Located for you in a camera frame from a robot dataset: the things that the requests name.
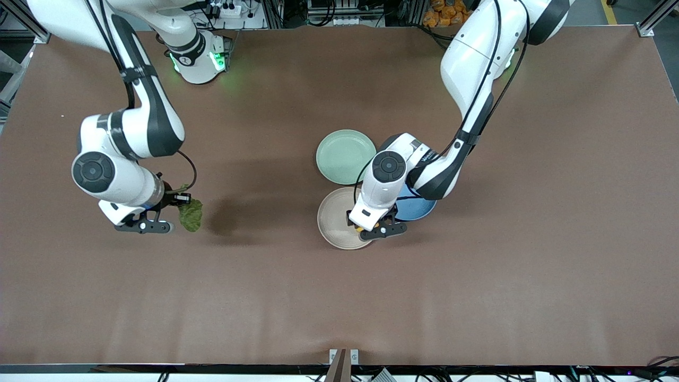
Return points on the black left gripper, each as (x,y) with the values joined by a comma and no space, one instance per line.
(385,217)

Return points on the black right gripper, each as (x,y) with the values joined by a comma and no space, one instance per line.
(171,199)

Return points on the green lettuce leaf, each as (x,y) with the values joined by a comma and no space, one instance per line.
(191,215)

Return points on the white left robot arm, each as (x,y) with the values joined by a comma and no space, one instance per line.
(467,58)

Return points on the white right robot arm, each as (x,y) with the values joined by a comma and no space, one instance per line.
(132,132)

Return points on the beige plate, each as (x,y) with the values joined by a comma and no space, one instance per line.
(334,217)

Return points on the light green plate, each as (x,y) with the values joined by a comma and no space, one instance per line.
(345,156)

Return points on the blue plate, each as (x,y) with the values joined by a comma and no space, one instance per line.
(419,209)

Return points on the grey ribbed block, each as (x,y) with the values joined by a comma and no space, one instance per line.
(382,375)

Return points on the white power strip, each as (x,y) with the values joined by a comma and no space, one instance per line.
(228,10)

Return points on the white electronic device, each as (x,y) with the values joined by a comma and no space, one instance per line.
(334,13)

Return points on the orange snack bags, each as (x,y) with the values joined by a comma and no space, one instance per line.
(445,13)

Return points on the white metal bracket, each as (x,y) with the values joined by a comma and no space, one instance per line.
(333,356)

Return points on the aluminium frame profile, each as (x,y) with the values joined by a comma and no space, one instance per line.
(644,29)
(42,37)

